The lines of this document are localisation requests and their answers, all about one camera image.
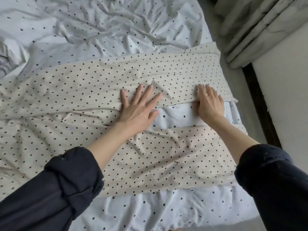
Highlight person's left hand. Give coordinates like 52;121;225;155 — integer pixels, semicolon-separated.
115;83;163;139

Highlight person's right hand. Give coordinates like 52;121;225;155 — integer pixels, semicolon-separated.
193;83;226;127

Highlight cream polka dot pants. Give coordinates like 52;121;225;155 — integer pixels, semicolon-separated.
0;42;240;200

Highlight white dotted bed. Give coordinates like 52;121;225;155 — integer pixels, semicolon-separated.
0;0;261;231

